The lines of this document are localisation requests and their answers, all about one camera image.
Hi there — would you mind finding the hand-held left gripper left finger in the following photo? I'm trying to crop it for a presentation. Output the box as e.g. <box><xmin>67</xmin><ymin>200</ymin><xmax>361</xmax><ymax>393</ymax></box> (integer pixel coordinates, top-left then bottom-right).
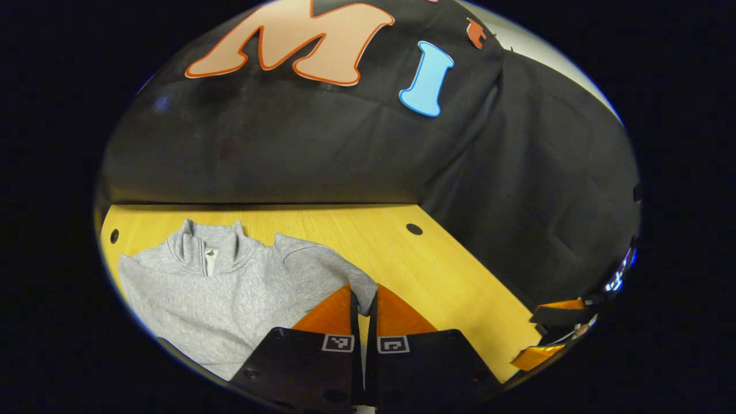
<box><xmin>230</xmin><ymin>283</ymin><xmax>364</xmax><ymax>412</ymax></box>

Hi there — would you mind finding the grey zip-neck sweatshirt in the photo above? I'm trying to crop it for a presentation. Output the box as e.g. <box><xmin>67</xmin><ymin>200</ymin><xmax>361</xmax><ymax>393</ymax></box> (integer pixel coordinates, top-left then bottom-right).
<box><xmin>118</xmin><ymin>218</ymin><xmax>379</xmax><ymax>381</ymax></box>

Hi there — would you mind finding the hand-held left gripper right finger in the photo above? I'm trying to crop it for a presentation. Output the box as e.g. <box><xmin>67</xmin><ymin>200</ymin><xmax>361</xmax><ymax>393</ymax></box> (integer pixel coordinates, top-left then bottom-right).
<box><xmin>365</xmin><ymin>283</ymin><xmax>504</xmax><ymax>409</ymax></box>

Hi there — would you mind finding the black backdrop cloth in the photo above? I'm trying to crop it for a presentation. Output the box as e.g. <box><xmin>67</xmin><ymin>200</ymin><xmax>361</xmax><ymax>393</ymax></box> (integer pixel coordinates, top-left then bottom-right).
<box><xmin>95</xmin><ymin>0</ymin><xmax>642</xmax><ymax>308</ymax></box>

